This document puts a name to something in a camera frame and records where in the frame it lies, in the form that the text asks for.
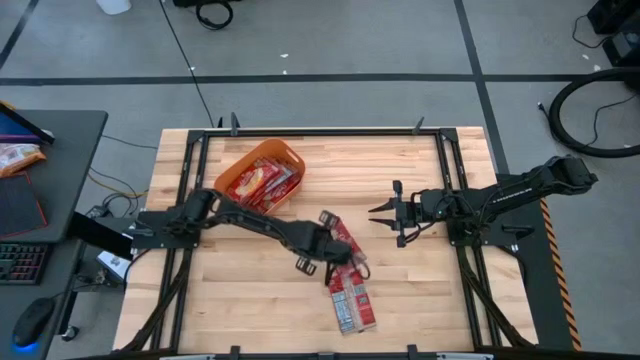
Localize orange plastic basket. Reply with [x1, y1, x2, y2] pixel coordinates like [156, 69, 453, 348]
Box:
[213, 138, 307, 216]

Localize black hazard-striped side platform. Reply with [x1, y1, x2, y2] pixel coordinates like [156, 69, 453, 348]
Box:
[494, 173, 584, 351]

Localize black red-edged mouse pad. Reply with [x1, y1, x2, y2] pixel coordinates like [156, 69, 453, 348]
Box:
[0, 172, 49, 239]

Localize black floor cable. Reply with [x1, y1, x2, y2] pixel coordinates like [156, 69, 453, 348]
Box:
[158, 0, 216, 129]

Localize black computer mouse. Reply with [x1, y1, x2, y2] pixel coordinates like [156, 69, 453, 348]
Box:
[12, 297, 57, 349]

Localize tablet with purple screen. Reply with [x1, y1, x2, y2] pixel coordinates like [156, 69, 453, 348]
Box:
[0, 101, 55, 146]

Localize yellow cable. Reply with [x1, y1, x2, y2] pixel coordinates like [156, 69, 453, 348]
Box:
[87, 172, 151, 199]

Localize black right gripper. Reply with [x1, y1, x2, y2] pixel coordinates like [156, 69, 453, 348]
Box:
[368, 179, 441, 249]

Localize thin black cable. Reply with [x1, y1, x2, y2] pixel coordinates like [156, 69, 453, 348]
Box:
[537, 94, 640, 147]

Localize black backlit keyboard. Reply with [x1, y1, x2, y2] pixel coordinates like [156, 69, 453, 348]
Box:
[0, 243, 50, 286]

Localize orange snack bag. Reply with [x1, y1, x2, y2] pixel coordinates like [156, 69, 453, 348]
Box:
[0, 143, 47, 179]

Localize white power adapter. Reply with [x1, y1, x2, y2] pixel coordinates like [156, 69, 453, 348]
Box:
[97, 251, 132, 282]

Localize black equipment boxes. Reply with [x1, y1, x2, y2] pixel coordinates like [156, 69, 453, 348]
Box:
[587, 0, 640, 66]

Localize white bucket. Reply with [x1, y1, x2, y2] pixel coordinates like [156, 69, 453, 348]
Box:
[95, 0, 132, 16]

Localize black desk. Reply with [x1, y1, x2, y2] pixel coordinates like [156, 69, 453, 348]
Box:
[0, 109, 109, 360]

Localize black hose ring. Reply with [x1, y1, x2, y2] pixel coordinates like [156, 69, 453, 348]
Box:
[548, 67, 640, 159]

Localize black cable loop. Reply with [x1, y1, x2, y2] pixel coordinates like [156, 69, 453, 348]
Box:
[194, 0, 235, 31]

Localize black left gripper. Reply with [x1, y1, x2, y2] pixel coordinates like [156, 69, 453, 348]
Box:
[294, 210, 355, 277]

